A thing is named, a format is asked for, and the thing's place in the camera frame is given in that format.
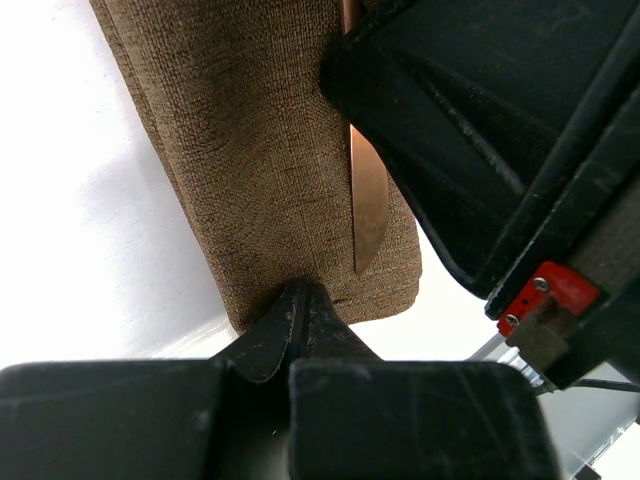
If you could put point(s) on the brown cloth napkin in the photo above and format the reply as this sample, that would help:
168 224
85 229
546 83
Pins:
228 94

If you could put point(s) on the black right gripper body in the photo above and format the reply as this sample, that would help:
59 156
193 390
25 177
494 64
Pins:
571 300

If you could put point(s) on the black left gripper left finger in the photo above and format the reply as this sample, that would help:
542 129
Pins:
225 417

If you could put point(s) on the aluminium rail frame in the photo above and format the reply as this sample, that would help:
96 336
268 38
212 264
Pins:
583 422

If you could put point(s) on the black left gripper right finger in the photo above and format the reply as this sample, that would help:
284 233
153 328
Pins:
356 416

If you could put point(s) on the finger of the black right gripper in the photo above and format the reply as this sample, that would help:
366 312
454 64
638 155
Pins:
484 111

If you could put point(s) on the brown wooden knife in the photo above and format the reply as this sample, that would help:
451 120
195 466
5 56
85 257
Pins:
370 199

